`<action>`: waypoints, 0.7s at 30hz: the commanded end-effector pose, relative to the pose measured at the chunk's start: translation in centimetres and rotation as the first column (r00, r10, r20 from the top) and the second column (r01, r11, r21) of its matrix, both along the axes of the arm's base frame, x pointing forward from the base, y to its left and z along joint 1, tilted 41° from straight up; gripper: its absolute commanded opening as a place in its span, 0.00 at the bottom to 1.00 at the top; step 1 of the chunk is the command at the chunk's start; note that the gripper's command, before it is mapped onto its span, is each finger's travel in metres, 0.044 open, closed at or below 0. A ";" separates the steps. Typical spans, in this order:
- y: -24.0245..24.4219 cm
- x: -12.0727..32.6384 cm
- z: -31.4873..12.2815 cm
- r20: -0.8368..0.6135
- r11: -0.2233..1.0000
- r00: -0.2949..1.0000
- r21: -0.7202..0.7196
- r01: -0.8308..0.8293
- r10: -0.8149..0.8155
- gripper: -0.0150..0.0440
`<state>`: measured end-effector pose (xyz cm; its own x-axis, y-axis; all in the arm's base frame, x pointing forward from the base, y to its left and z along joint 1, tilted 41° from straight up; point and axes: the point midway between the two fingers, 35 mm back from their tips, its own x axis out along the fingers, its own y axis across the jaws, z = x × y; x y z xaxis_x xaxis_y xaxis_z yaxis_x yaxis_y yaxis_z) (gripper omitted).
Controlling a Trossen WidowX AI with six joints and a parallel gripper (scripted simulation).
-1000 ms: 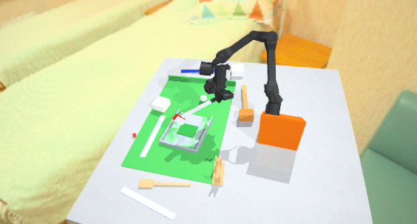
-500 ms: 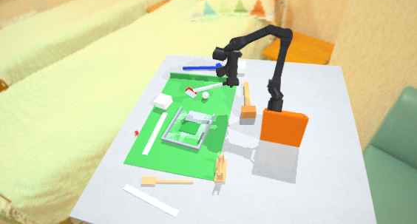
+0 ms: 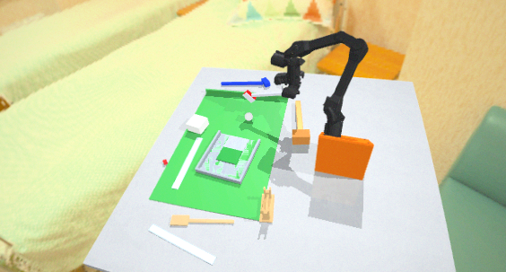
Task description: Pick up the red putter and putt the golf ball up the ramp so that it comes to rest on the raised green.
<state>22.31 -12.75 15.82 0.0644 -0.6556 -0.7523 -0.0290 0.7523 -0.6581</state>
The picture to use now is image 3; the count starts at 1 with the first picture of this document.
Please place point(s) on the blue putter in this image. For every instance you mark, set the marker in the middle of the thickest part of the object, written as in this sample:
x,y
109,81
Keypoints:
x,y
264,81

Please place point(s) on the green flat mat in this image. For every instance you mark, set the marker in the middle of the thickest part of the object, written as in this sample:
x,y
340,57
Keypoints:
x,y
200,191

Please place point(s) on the white golf ball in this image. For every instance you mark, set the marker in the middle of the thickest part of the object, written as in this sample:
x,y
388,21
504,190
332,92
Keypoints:
x,y
248,116

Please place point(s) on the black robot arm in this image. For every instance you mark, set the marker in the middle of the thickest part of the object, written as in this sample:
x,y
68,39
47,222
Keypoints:
x,y
301,48

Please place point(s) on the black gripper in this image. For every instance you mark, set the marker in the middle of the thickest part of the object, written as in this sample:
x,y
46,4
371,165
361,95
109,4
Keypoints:
x,y
294,81

